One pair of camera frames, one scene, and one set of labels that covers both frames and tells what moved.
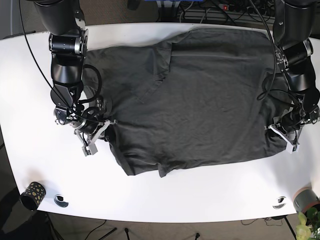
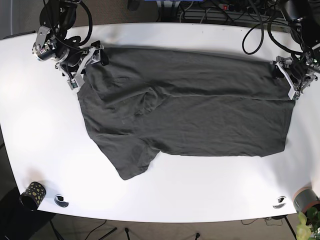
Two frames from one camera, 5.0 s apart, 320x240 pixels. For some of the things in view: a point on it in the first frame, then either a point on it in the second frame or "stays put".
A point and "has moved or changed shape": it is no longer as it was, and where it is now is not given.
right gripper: x=288 y=127 -> x=298 y=72
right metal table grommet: x=279 y=202 stays put
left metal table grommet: x=59 y=200 stays put
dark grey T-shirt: x=199 y=98 has moved or changed shape
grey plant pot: x=304 y=198 stays put
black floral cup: x=33 y=195 stays put
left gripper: x=87 y=131 -> x=74 y=74
